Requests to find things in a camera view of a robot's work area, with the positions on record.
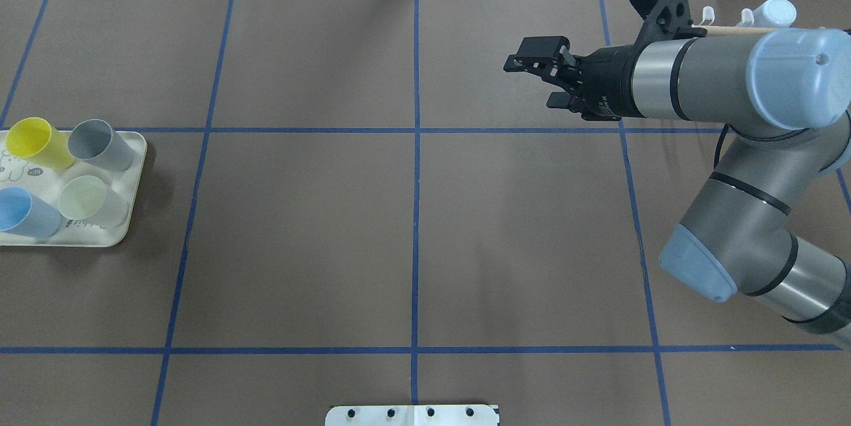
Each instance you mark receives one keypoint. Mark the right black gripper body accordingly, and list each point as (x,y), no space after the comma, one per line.
(608,80)

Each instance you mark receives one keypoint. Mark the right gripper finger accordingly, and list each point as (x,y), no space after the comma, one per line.
(516,64)
(560,101)

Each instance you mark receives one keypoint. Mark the light blue plastic cup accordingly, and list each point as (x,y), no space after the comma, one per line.
(775,13)

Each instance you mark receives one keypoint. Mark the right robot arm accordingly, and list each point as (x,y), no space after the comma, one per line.
(784,94)

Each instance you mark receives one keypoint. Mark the grey plastic cup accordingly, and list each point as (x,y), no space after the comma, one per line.
(95,142)

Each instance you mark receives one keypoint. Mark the pale green plastic cup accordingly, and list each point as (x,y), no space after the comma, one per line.
(90,200)

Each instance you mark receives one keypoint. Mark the yellow plastic cup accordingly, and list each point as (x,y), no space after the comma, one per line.
(35,140)

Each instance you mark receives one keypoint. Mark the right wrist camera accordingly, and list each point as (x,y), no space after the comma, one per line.
(665,20)

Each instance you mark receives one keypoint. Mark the white wire cup rack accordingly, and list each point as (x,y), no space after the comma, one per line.
(707,24)

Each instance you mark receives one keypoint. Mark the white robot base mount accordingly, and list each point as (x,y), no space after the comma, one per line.
(446,414)

